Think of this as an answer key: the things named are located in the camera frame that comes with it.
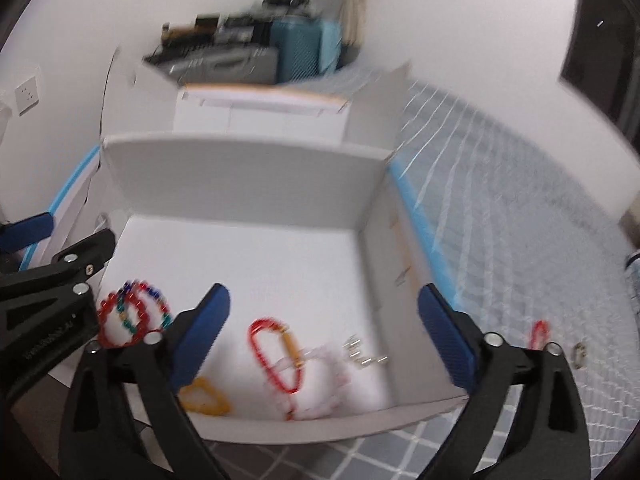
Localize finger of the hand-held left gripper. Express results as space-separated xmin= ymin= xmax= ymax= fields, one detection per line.
xmin=0 ymin=229 xmax=117 ymax=306
xmin=0 ymin=212 xmax=55 ymax=255

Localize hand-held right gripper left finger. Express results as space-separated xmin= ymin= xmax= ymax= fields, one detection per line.
xmin=57 ymin=282 xmax=232 ymax=480

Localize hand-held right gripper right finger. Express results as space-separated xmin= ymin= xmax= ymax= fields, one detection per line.
xmin=417 ymin=283 xmax=591 ymax=480

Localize large red bead bracelet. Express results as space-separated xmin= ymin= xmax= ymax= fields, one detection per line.
xmin=96 ymin=285 xmax=151 ymax=348

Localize multicolour glass bead bracelet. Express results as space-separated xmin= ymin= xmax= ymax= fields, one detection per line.
xmin=116 ymin=280 xmax=173 ymax=336

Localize yellow bead bracelet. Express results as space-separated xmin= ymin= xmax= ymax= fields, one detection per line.
xmin=179 ymin=377 xmax=232 ymax=417

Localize red cord bracelet gold tube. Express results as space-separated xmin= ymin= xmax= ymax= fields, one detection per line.
xmin=248 ymin=317 xmax=303 ymax=393

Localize pink bead bracelet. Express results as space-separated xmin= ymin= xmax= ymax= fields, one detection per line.
xmin=272 ymin=342 xmax=353 ymax=418

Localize white printed cardboard box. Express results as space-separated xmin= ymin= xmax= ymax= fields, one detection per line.
xmin=50 ymin=45 xmax=481 ymax=446

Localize grey checked bed sheet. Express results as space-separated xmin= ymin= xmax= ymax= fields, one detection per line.
xmin=200 ymin=65 xmax=640 ymax=480

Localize pile of dark boxes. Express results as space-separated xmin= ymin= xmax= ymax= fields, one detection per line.
xmin=160 ymin=12 xmax=273 ymax=55

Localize blue ribbed suitcase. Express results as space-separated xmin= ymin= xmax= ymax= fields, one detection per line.
xmin=272 ymin=16 xmax=326 ymax=83

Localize teal cloth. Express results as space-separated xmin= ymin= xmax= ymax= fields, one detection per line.
xmin=320 ymin=20 xmax=346 ymax=73

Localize beige curtain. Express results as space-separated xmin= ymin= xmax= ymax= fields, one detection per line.
xmin=340 ymin=0 xmax=373 ymax=68

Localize dark window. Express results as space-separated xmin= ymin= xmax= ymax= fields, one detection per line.
xmin=560 ymin=0 xmax=640 ymax=146

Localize red cord bracelet gold beads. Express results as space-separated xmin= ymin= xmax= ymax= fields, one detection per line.
xmin=529 ymin=320 xmax=551 ymax=350

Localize white wall socket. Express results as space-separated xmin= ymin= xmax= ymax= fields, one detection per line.
xmin=14 ymin=76 xmax=40 ymax=116

